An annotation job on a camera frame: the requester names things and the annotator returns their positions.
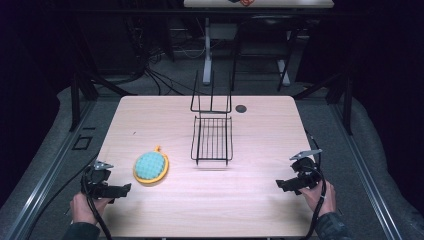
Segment white background table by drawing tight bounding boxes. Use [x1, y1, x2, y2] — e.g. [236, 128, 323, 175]
[183, 0, 335, 87]

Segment bundle of floor cables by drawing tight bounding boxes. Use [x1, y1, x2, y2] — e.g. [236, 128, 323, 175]
[124, 16, 204, 97]

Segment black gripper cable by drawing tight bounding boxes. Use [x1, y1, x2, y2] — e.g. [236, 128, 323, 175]
[25, 155, 114, 240]
[299, 128, 328, 240]

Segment black wire rack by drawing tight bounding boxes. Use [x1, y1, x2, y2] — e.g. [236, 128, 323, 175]
[189, 69, 234, 167]

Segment person's left hand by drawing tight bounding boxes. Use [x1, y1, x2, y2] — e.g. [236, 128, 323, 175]
[69, 192, 112, 226]

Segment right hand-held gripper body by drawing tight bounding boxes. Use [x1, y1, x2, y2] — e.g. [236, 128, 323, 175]
[289, 148, 324, 192]

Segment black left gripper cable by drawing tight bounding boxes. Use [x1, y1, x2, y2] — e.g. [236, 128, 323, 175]
[25, 155, 114, 240]

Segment black chair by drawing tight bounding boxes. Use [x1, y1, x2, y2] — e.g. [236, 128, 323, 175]
[230, 13, 303, 93]

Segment aluminium floor rail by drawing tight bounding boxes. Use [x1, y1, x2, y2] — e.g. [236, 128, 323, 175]
[2, 99, 98, 240]
[328, 99, 404, 240]

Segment person's right hand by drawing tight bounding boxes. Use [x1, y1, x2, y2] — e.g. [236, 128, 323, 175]
[298, 179, 337, 218]

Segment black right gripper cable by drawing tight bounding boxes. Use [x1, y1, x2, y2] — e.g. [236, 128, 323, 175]
[299, 128, 328, 240]

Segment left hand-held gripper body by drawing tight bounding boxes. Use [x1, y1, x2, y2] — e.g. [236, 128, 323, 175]
[80, 160, 115, 201]

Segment black metal stand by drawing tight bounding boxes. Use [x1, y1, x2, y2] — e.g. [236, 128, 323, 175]
[293, 71, 355, 136]
[68, 71, 138, 133]

